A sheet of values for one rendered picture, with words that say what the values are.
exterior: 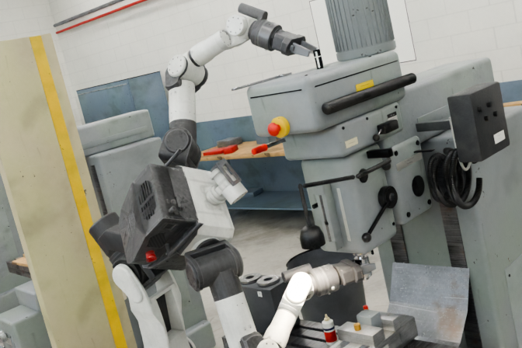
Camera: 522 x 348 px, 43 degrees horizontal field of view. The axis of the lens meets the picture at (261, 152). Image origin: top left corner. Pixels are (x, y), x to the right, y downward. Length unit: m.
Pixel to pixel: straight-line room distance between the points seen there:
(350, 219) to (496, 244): 0.63
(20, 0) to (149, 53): 2.78
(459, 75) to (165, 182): 1.17
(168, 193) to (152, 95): 7.44
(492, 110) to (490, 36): 4.31
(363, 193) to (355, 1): 0.61
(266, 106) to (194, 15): 7.02
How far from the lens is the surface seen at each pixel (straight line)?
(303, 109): 1.87
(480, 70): 2.70
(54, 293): 3.47
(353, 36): 2.20
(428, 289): 2.54
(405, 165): 2.20
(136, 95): 9.25
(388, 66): 2.15
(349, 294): 4.18
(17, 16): 11.66
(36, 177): 3.40
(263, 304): 2.60
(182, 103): 2.23
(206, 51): 2.24
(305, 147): 2.03
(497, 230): 2.49
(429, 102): 2.36
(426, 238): 2.51
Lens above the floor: 1.99
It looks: 9 degrees down
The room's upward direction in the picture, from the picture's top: 13 degrees counter-clockwise
